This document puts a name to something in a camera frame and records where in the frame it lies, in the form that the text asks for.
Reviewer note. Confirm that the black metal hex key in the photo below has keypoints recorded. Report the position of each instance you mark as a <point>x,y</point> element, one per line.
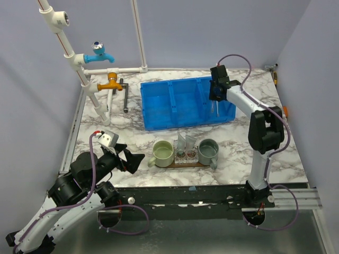
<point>125,86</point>

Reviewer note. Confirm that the toothpaste tube green cap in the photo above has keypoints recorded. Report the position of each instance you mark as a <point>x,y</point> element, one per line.
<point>181,143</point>

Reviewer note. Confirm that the blue plastic faucet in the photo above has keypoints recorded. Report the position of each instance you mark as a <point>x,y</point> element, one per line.
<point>99,53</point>

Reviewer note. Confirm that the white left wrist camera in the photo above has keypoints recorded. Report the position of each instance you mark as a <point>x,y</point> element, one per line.
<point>108,140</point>

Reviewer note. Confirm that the orange plastic faucet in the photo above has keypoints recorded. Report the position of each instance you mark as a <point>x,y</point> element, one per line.
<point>112,83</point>

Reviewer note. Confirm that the oval wooden tray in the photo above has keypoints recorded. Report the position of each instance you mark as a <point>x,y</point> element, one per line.
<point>184,165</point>

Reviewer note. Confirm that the light green ceramic mug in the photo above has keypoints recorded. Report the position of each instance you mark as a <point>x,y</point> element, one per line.
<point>162,154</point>

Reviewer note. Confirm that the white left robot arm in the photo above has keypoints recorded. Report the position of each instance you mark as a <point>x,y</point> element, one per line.
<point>73,197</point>

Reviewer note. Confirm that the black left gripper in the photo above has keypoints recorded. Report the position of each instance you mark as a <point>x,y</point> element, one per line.
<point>133,160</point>

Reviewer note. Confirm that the toothpaste tube red cap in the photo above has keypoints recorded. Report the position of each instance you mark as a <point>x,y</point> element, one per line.
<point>190,145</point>

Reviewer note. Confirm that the aluminium extrusion rail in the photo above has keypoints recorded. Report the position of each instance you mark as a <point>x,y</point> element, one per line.
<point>307,199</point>

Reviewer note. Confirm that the orange clamp on wall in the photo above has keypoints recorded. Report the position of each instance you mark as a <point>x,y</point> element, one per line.
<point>285,111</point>

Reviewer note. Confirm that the black metal base rail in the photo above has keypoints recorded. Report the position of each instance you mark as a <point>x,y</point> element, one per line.
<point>186,202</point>

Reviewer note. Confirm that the grey ceramic mug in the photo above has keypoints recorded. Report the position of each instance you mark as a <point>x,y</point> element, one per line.
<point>208,151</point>

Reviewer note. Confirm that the yellow black tool at corner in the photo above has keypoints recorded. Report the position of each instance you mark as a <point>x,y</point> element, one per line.
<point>272,70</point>

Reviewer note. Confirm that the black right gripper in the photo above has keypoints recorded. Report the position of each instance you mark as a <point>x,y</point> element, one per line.
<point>211,96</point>

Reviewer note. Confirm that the white PVC pipe frame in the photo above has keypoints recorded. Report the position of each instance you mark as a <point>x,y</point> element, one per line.
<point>57,21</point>

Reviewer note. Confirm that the blue plastic divided bin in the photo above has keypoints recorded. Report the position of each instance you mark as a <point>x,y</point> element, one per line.
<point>181,103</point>

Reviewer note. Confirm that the clear plastic square holder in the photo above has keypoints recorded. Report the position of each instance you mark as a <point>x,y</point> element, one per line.
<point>185,159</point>

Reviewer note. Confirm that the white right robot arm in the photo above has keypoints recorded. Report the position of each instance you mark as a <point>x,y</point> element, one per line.
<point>266,131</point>

